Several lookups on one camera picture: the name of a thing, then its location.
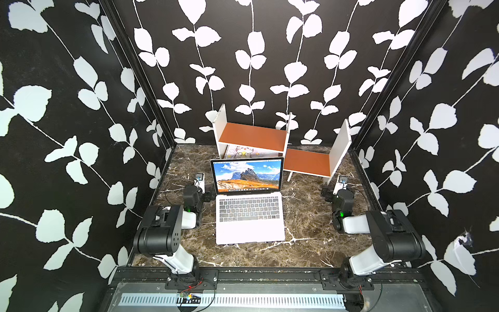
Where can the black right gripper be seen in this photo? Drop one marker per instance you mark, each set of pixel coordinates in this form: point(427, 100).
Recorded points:
point(344, 198)

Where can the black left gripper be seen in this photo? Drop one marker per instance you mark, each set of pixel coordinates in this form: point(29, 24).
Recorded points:
point(194, 195)

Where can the silver laptop computer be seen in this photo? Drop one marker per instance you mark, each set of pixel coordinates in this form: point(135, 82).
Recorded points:
point(249, 202)

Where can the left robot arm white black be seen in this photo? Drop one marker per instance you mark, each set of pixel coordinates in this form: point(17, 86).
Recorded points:
point(159, 233)

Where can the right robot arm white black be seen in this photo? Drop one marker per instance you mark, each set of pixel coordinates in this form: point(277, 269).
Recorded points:
point(394, 239)

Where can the white shelf with orange boards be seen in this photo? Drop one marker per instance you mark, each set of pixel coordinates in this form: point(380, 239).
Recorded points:
point(276, 140)

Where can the colourful cartoon notebook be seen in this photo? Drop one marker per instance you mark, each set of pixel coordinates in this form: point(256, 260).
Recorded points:
point(236, 152)

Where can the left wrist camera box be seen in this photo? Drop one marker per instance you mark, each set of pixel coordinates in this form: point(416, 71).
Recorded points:
point(200, 181)

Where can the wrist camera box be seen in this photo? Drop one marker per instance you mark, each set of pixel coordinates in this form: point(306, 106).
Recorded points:
point(342, 183)
point(200, 181)

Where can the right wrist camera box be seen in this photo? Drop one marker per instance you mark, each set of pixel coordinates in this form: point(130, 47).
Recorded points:
point(342, 183)

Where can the black base rail with vent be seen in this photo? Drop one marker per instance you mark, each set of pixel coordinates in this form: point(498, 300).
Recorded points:
point(268, 289)

